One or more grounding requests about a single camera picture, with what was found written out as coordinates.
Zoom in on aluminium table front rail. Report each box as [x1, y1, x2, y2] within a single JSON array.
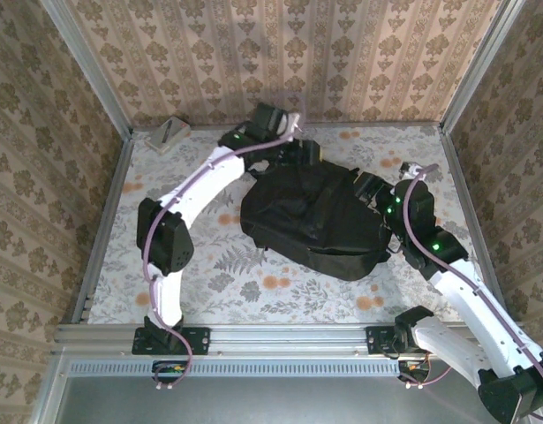
[[54, 323, 529, 355]]

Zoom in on aluminium frame post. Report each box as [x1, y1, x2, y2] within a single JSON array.
[[437, 0, 527, 133], [37, 0, 135, 140]]

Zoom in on white plastic bracket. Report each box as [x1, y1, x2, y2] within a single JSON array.
[[277, 112, 305, 139]]

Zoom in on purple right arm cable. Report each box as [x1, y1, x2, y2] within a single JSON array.
[[403, 163, 543, 420]]

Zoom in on floral patterned table cover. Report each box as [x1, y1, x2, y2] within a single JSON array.
[[87, 125, 493, 326]]

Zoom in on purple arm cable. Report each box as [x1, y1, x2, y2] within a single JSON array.
[[145, 93, 308, 392], [403, 163, 543, 420]]

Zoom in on grey marker pen box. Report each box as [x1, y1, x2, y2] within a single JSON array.
[[146, 115, 193, 156]]

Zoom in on black fabric backpack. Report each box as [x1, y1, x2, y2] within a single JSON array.
[[239, 139, 394, 283]]

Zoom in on small connector board with wires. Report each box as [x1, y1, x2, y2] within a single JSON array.
[[396, 358, 431, 383], [151, 360, 188, 385]]

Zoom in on aluminium table side rail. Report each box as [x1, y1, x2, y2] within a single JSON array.
[[438, 127, 516, 324], [70, 130, 136, 328]]

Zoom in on grey slotted cable duct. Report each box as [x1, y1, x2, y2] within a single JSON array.
[[67, 360, 403, 378]]

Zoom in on grey metal panel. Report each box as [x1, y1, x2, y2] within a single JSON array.
[[32, 348, 543, 424]]

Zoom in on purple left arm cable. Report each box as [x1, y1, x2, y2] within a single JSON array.
[[145, 93, 308, 392]]

